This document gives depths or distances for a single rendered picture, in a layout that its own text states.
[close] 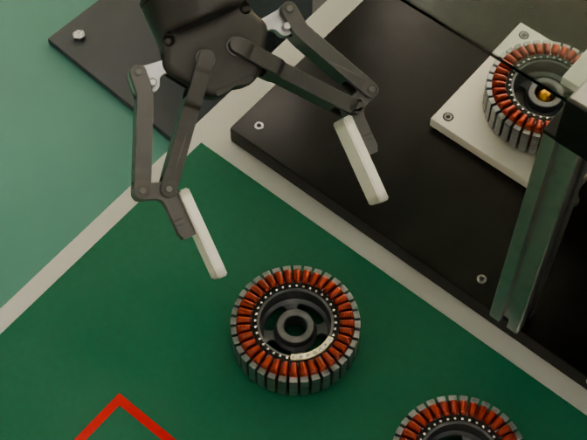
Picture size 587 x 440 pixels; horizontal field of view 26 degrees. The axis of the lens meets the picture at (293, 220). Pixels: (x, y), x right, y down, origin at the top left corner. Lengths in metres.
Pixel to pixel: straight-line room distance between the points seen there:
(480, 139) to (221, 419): 0.36
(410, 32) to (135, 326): 0.41
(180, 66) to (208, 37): 0.03
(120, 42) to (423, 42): 1.06
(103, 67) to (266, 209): 1.08
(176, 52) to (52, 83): 1.32
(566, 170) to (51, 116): 1.42
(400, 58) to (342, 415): 0.37
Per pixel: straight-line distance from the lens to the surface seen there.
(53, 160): 2.16
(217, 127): 1.25
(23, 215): 2.11
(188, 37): 0.94
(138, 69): 0.93
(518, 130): 1.18
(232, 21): 0.95
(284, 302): 1.12
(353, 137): 0.96
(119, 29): 2.29
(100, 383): 1.12
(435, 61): 1.27
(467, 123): 1.22
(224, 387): 1.11
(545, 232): 0.98
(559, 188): 0.92
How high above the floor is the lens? 1.77
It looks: 59 degrees down
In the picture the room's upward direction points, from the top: straight up
